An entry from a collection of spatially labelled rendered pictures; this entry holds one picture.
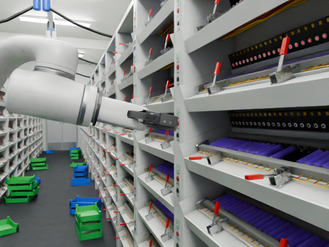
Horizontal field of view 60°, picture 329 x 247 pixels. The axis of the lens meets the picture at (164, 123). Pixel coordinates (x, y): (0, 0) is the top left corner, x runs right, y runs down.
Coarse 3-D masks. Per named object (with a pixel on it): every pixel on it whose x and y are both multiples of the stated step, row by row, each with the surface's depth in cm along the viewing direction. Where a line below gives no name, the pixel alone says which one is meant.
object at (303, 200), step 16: (224, 128) 102; (240, 128) 94; (256, 128) 87; (192, 144) 99; (208, 144) 98; (192, 160) 91; (224, 160) 81; (208, 176) 83; (224, 176) 73; (240, 176) 66; (240, 192) 68; (256, 192) 61; (272, 192) 56; (288, 192) 52; (304, 192) 50; (320, 192) 48; (288, 208) 53; (304, 208) 49; (320, 208) 45; (320, 224) 46
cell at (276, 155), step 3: (288, 147) 68; (291, 147) 68; (282, 150) 67; (285, 150) 67; (288, 150) 67; (291, 150) 67; (294, 150) 68; (276, 153) 67; (279, 153) 67; (282, 153) 67; (285, 153) 67; (288, 153) 67; (270, 156) 67; (273, 156) 66; (276, 156) 66; (279, 156) 66; (282, 156) 66
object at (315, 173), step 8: (208, 152) 91; (224, 152) 81; (232, 152) 77; (240, 152) 75; (240, 160) 74; (248, 160) 71; (256, 160) 67; (264, 160) 64; (272, 160) 63; (280, 160) 61; (256, 168) 65; (272, 168) 62; (296, 168) 55; (304, 168) 54; (312, 168) 52; (320, 168) 51; (304, 176) 54; (312, 176) 52; (320, 176) 50; (328, 176) 49
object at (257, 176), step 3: (276, 171) 55; (252, 174) 55; (255, 174) 55; (258, 174) 55; (261, 174) 55; (264, 174) 56; (267, 174) 56; (270, 174) 56; (273, 174) 56; (276, 174) 56; (246, 177) 54; (249, 177) 53; (252, 177) 54; (255, 177) 54; (258, 177) 54; (261, 177) 54; (264, 177) 55
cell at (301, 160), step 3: (318, 150) 60; (321, 150) 60; (312, 153) 60; (315, 153) 60; (318, 153) 60; (306, 156) 59; (309, 156) 59; (312, 156) 59; (300, 159) 59; (303, 159) 59; (306, 159) 59; (300, 162) 58; (303, 162) 58
